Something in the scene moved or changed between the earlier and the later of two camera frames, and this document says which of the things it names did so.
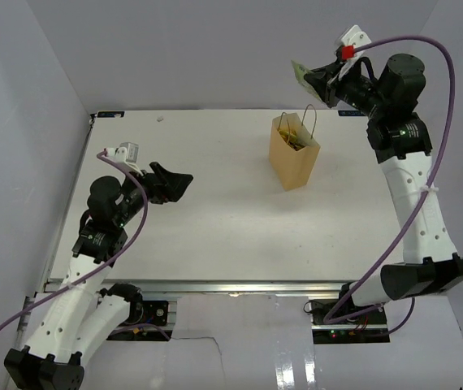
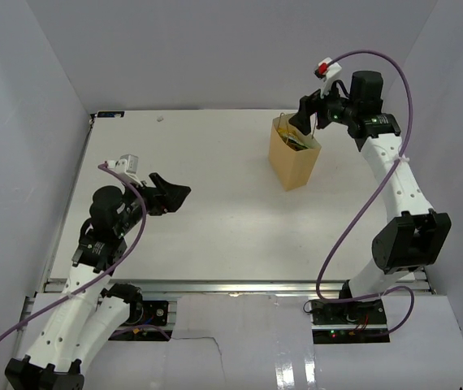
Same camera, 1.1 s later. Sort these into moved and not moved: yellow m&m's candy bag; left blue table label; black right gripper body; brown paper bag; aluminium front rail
Moved: black right gripper body
Not moved: left blue table label; brown paper bag; yellow m&m's candy bag; aluminium front rail
